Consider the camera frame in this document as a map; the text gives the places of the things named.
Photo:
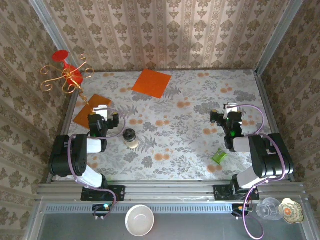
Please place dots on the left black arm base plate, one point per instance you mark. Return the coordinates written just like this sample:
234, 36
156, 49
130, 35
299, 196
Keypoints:
118, 192

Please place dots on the glass jar with black lid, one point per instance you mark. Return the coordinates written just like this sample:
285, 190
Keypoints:
130, 140

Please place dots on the amber brown flat board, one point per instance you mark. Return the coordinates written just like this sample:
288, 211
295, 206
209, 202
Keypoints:
82, 117

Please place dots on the left small controller board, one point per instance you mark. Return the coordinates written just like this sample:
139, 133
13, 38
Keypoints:
100, 209

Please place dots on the green snack packet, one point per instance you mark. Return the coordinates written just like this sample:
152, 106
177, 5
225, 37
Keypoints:
219, 156

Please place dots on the small controller board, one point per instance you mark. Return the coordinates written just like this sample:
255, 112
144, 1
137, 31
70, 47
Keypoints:
100, 209
237, 209

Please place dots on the right small controller board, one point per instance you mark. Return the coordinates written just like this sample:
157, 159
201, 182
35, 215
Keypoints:
237, 209

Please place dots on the white bowl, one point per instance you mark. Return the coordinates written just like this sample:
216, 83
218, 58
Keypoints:
140, 221

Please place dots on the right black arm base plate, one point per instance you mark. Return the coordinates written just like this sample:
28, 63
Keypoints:
220, 192

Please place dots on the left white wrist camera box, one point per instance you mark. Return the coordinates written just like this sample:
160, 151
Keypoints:
102, 112

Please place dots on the aluminium table side rail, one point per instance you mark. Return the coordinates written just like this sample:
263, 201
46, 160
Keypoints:
65, 123
268, 110

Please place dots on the red wine glass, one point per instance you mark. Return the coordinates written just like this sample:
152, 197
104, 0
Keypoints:
60, 55

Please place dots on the orange cloth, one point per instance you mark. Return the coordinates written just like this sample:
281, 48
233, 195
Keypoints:
151, 83

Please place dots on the small patterned dish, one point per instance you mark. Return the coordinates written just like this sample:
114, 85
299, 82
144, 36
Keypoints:
291, 211

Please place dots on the clear glass cup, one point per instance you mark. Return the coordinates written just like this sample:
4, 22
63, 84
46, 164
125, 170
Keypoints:
268, 210

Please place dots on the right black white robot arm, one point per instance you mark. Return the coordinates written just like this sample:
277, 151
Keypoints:
270, 160

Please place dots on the long aluminium base rail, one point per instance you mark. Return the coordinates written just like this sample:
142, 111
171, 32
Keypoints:
170, 191

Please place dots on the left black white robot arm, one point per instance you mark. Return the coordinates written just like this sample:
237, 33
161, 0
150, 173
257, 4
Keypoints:
62, 160

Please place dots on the aluminium corner post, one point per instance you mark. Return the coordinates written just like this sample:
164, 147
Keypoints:
50, 25
277, 32

